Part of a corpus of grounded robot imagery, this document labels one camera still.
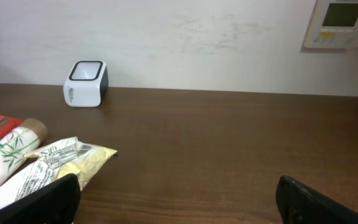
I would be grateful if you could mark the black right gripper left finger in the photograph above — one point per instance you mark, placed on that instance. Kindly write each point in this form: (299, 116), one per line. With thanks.
(55, 203)

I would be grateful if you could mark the white bamboo print tube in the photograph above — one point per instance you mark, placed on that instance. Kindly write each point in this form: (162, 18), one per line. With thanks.
(23, 139)

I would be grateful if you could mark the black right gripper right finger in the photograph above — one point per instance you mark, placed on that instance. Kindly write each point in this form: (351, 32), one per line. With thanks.
(298, 203)

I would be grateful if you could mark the yellow white snack bag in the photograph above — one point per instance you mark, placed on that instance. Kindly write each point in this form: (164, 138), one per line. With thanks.
(52, 162)

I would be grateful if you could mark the white barcode scanner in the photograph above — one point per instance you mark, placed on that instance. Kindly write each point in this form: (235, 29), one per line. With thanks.
(86, 84)

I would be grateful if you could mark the beige wall control panel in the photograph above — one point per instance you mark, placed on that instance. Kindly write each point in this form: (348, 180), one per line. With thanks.
(333, 25)

